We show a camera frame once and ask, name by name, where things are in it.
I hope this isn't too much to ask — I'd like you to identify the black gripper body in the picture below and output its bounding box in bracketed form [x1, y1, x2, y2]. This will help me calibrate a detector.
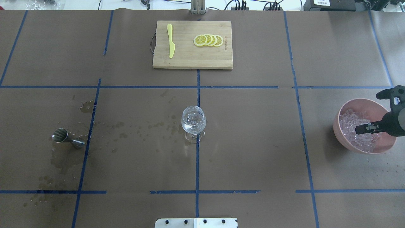
[379, 108, 405, 137]

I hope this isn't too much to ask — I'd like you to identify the steel double jigger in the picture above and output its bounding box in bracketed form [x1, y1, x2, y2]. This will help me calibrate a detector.
[52, 128, 85, 149]

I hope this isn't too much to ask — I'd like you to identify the pink bowl of ice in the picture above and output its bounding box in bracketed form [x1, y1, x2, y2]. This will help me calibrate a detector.
[333, 98, 396, 155]

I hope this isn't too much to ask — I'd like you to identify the clear wine glass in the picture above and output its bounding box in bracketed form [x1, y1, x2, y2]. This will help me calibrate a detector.
[181, 106, 207, 144]

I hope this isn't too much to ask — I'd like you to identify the black box device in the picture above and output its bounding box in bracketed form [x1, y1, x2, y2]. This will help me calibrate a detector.
[303, 0, 373, 12]

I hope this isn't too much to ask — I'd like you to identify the lemon slice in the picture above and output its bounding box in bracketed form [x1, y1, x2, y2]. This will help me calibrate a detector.
[193, 35, 208, 47]

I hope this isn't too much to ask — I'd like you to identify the bamboo cutting board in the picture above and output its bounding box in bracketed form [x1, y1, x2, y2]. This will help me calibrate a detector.
[153, 20, 234, 70]

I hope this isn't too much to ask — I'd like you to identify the yellow plastic knife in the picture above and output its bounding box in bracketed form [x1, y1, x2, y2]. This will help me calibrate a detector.
[167, 24, 176, 58]

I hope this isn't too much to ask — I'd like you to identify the aluminium frame post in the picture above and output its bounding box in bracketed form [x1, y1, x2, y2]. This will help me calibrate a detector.
[190, 0, 206, 15]

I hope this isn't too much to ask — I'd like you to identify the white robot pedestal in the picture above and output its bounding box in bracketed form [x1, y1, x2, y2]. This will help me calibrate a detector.
[154, 218, 239, 228]

